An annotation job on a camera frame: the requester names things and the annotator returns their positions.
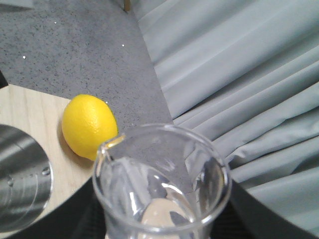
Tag wooden stick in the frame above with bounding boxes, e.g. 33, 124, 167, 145
124, 0, 131, 12

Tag grey curtain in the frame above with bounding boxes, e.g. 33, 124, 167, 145
132, 0, 319, 230

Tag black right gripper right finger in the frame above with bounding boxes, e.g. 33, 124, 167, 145
211, 184, 318, 239

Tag steel double jigger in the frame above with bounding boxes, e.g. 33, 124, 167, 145
0, 124, 53, 233

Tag small glass measuring beaker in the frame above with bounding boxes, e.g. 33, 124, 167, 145
92, 124, 232, 239

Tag wooden cutting board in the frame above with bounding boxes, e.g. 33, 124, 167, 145
0, 84, 93, 239

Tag yellow lemon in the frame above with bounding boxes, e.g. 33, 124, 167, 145
61, 94, 118, 161

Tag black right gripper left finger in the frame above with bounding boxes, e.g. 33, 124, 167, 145
7, 184, 106, 239

